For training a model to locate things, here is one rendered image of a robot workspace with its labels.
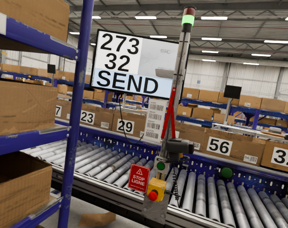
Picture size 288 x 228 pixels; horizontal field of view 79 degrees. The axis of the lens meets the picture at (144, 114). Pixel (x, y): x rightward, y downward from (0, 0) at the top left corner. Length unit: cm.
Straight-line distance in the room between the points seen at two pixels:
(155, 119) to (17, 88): 56
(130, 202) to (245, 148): 89
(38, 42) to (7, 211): 35
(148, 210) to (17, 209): 61
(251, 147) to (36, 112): 132
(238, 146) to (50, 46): 130
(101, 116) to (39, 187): 120
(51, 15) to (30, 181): 37
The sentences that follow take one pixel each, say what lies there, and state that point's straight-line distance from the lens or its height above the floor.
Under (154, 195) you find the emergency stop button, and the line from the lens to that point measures 80.
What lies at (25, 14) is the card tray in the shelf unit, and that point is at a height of 137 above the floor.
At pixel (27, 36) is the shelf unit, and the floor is 132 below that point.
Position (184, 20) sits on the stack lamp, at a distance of 87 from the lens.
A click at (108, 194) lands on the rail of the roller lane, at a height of 71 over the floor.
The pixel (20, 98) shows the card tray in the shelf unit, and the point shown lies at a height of 121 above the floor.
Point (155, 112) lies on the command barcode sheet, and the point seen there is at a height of 118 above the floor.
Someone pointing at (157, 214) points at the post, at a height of 71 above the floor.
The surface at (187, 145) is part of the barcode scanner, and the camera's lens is 75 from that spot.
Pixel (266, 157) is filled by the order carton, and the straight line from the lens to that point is 148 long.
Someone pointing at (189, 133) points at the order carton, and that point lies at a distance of 141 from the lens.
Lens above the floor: 125
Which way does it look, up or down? 6 degrees down
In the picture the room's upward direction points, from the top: 9 degrees clockwise
